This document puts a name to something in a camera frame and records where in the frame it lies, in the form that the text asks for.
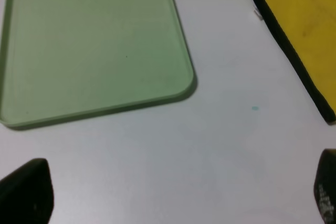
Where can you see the light green plastic tray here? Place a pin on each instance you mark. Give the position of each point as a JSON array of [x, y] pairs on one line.
[[63, 60]]

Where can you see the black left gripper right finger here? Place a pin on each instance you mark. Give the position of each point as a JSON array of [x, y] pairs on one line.
[[324, 186]]

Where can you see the yellow towel with black trim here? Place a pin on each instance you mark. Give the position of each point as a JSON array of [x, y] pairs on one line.
[[305, 31]]

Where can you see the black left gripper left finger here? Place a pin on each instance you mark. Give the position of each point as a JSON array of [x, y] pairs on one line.
[[27, 194]]

